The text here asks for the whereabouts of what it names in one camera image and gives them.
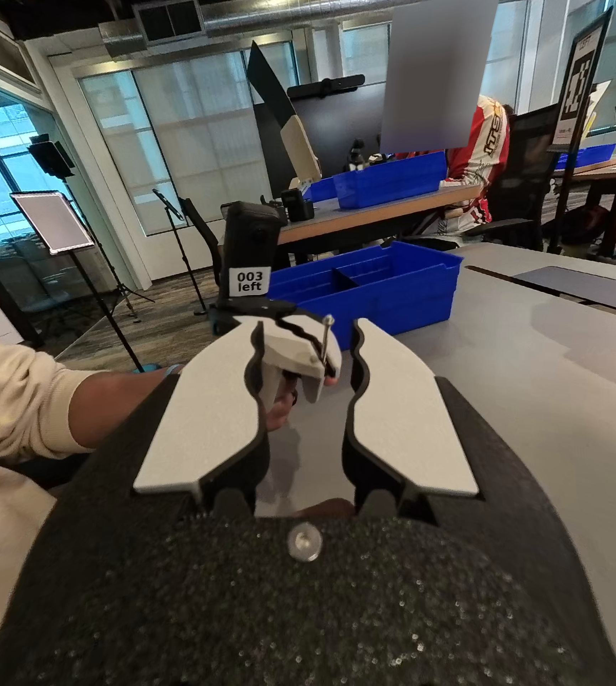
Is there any black office chair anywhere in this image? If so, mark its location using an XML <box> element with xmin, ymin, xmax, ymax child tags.
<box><xmin>460</xmin><ymin>104</ymin><xmax>561</xmax><ymax>253</ymax></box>

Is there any black microphone stand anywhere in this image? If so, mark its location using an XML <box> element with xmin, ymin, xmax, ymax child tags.
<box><xmin>152</xmin><ymin>189</ymin><xmax>210</xmax><ymax>317</ymax></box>

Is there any white board floor stand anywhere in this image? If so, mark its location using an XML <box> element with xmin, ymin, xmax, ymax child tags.
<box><xmin>10</xmin><ymin>191</ymin><xmax>161</xmax><ymax>374</ymax></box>

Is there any folded wooden board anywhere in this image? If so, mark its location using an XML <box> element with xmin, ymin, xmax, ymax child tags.
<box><xmin>246</xmin><ymin>40</ymin><xmax>323</xmax><ymax>200</ymax></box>

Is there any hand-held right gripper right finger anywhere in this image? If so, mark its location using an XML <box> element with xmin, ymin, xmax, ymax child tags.
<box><xmin>342</xmin><ymin>318</ymin><xmax>480</xmax><ymax>496</ymax></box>

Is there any person's left forearm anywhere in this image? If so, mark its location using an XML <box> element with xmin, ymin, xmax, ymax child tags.
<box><xmin>0</xmin><ymin>332</ymin><xmax>181</xmax><ymax>464</ymax></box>

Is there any shallow blue plastic bin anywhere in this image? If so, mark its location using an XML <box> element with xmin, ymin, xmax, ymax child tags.
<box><xmin>546</xmin><ymin>144</ymin><xmax>616</xmax><ymax>169</ymax></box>

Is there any black monitor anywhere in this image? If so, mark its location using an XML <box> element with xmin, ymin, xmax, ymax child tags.
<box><xmin>286</xmin><ymin>76</ymin><xmax>389</xmax><ymax>178</ymax></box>

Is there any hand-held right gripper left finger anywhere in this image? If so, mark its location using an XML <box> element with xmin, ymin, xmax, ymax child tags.
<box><xmin>132</xmin><ymin>322</ymin><xmax>270</xmax><ymax>497</ymax></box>

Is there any metal ceiling duct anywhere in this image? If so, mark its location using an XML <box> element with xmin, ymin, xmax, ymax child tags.
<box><xmin>99</xmin><ymin>0</ymin><xmax>394</xmax><ymax>57</ymax></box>

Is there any blue divided bin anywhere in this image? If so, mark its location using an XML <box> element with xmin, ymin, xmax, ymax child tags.
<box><xmin>265</xmin><ymin>240</ymin><xmax>464</xmax><ymax>352</ymax></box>

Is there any wooden-edged table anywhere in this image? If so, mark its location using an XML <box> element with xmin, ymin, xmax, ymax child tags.
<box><xmin>276</xmin><ymin>185</ymin><xmax>484</xmax><ymax>263</ymax></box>

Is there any ceiling air vent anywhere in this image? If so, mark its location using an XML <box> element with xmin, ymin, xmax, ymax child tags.
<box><xmin>134</xmin><ymin>0</ymin><xmax>205</xmax><ymax>44</ymax></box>

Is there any sign on black pole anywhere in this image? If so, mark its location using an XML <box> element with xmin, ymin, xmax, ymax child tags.
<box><xmin>546</xmin><ymin>5</ymin><xmax>615</xmax><ymax>255</ymax></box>

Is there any long steel bolt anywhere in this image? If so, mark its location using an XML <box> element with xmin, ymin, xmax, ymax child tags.
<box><xmin>315</xmin><ymin>314</ymin><xmax>336</xmax><ymax>376</ymax></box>

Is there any person's left hand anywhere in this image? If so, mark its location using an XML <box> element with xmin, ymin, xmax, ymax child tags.
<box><xmin>265</xmin><ymin>387</ymin><xmax>300</xmax><ymax>432</ymax></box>

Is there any light panel on tripod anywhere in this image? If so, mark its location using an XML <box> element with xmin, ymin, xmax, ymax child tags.
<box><xmin>28</xmin><ymin>134</ymin><xmax>156</xmax><ymax>322</ymax></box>

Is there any small blue plastic bin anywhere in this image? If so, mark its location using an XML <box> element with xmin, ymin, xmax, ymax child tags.
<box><xmin>302</xmin><ymin>177</ymin><xmax>339</xmax><ymax>203</ymax></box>

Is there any large blue plastic bin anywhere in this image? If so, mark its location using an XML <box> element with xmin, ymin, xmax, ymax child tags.
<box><xmin>334</xmin><ymin>151</ymin><xmax>448</xmax><ymax>210</ymax></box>

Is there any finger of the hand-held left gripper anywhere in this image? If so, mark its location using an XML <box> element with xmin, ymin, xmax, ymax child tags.
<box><xmin>258</xmin><ymin>323</ymin><xmax>325</xmax><ymax>424</ymax></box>
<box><xmin>285</xmin><ymin>313</ymin><xmax>343</xmax><ymax>405</ymax></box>

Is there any dark bag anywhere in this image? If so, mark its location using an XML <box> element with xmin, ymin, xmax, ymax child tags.
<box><xmin>559</xmin><ymin>205</ymin><xmax>612</xmax><ymax>248</ymax></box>

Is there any black charging case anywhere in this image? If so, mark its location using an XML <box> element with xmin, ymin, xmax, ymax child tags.
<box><xmin>280</xmin><ymin>189</ymin><xmax>315</xmax><ymax>223</ymax></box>

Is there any wooden table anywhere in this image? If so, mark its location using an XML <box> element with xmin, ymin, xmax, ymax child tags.
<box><xmin>551</xmin><ymin>150</ymin><xmax>616</xmax><ymax>185</ymax></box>

